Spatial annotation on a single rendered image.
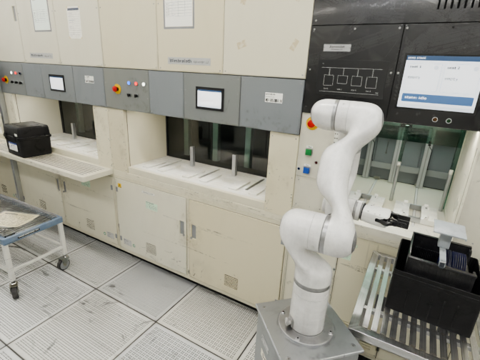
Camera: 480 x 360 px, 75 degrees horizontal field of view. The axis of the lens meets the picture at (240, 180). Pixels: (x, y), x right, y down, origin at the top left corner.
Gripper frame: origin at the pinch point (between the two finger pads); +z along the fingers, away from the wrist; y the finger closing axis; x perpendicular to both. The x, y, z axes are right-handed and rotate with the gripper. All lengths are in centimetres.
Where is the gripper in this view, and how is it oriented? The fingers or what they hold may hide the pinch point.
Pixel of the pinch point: (403, 221)
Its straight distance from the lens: 138.4
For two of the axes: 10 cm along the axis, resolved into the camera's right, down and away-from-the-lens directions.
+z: 8.5, 2.1, -4.9
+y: -5.3, 2.6, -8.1
